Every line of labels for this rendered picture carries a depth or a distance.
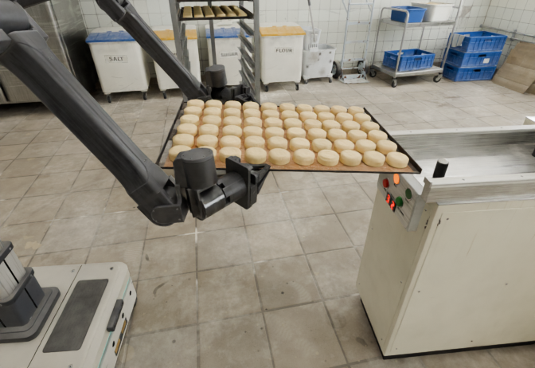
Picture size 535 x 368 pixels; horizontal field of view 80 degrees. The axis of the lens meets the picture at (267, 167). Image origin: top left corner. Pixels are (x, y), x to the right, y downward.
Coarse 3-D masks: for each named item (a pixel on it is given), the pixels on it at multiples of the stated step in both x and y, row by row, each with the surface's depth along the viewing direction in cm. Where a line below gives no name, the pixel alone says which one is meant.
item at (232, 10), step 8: (184, 8) 209; (200, 8) 210; (208, 8) 208; (216, 8) 208; (224, 8) 208; (232, 8) 209; (184, 16) 175; (200, 16) 176; (208, 16) 177; (216, 16) 185; (224, 16) 179; (232, 16) 179
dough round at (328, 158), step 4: (320, 152) 75; (324, 152) 75; (328, 152) 75; (332, 152) 75; (336, 152) 76; (320, 156) 74; (324, 156) 73; (328, 156) 74; (332, 156) 74; (336, 156) 74; (320, 160) 74; (324, 160) 73; (328, 160) 73; (332, 160) 73; (336, 160) 73; (324, 164) 73; (328, 164) 73; (332, 164) 73; (336, 164) 74
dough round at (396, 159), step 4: (392, 152) 78; (396, 152) 78; (388, 156) 76; (392, 156) 76; (396, 156) 76; (400, 156) 76; (404, 156) 76; (388, 160) 76; (392, 160) 75; (396, 160) 75; (400, 160) 74; (404, 160) 75; (392, 164) 75; (396, 164) 75; (400, 164) 75; (404, 164) 75
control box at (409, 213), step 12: (408, 180) 94; (384, 192) 109; (396, 192) 100; (420, 192) 89; (408, 204) 93; (420, 204) 90; (396, 216) 101; (408, 216) 94; (420, 216) 92; (408, 228) 94
